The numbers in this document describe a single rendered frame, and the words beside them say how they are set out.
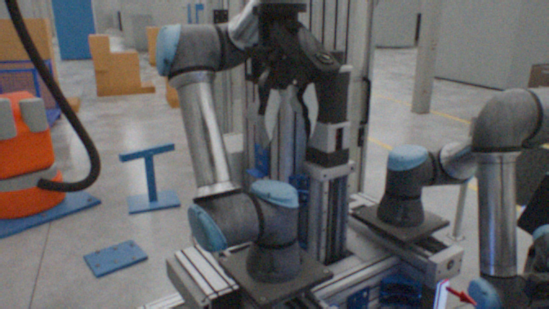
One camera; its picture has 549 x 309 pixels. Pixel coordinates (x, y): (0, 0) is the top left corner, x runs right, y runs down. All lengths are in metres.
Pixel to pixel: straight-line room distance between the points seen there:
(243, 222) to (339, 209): 0.42
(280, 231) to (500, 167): 0.50
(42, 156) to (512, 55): 9.18
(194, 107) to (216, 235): 0.29
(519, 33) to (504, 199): 9.56
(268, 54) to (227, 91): 1.49
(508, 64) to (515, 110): 9.48
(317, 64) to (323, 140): 0.62
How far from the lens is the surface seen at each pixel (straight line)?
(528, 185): 2.85
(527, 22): 10.60
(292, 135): 1.15
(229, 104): 2.10
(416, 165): 1.28
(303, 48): 0.56
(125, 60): 9.43
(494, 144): 0.96
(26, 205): 4.01
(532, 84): 7.76
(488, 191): 0.98
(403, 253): 1.36
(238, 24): 0.97
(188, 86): 0.96
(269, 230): 0.97
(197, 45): 0.98
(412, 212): 1.33
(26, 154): 3.95
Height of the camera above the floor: 1.67
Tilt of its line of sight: 19 degrees down
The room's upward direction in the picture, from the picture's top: straight up
